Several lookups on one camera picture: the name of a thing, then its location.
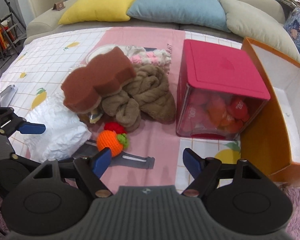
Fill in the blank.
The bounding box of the orange cardboard box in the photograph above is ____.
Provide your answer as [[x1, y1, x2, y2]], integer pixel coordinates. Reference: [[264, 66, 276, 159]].
[[241, 38, 300, 187]]

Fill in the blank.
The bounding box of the brown twisted towel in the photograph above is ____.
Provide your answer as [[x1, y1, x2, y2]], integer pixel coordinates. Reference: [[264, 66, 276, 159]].
[[101, 64, 176, 132]]

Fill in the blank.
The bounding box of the orange crochet fruit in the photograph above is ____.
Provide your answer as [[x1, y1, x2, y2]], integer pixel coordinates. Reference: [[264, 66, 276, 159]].
[[96, 130, 129, 157]]

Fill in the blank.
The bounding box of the beige grey cushion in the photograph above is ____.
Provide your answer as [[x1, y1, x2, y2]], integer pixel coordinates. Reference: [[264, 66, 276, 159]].
[[218, 0, 300, 63]]

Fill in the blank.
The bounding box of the red crochet ball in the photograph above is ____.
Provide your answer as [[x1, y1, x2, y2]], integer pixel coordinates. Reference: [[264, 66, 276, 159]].
[[104, 121, 127, 134]]

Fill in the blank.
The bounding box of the yellow snack packet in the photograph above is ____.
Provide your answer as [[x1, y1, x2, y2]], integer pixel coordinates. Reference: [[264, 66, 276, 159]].
[[77, 108, 104, 124]]

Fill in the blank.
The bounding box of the beige sofa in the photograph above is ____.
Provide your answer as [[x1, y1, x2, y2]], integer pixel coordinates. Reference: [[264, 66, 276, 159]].
[[26, 0, 300, 62]]

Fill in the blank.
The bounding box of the brown flower sponge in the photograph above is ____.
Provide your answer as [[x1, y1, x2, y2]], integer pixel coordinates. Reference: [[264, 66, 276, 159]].
[[61, 47, 136, 113]]

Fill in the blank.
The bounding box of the pink white lemon tablecloth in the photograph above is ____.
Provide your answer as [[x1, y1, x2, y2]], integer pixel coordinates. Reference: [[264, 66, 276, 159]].
[[0, 27, 242, 192]]

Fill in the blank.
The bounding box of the red lid clear box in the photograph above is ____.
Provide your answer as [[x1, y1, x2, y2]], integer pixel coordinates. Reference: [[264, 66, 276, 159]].
[[176, 39, 270, 140]]

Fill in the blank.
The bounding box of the white round fabric pad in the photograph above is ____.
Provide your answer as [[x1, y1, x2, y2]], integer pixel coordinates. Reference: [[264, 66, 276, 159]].
[[84, 44, 146, 63]]

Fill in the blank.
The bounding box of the light blue cushion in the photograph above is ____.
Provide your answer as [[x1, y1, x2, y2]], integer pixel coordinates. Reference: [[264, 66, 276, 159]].
[[127, 0, 230, 32]]

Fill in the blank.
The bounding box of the white plastic bag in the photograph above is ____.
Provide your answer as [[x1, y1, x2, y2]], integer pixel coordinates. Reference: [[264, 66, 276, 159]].
[[24, 89, 91, 163]]

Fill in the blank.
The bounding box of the black folding ladder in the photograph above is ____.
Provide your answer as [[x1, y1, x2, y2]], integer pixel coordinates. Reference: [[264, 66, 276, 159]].
[[0, 0, 26, 59]]

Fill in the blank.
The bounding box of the small brown sign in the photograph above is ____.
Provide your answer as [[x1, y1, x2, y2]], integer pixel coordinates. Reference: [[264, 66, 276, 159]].
[[52, 1, 65, 11]]

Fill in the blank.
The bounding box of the yellow cushion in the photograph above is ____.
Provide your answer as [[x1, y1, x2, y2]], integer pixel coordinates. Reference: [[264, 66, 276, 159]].
[[58, 0, 135, 25]]

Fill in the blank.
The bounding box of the pink white knitted item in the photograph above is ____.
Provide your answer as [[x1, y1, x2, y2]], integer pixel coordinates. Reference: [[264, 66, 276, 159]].
[[128, 49, 172, 74]]

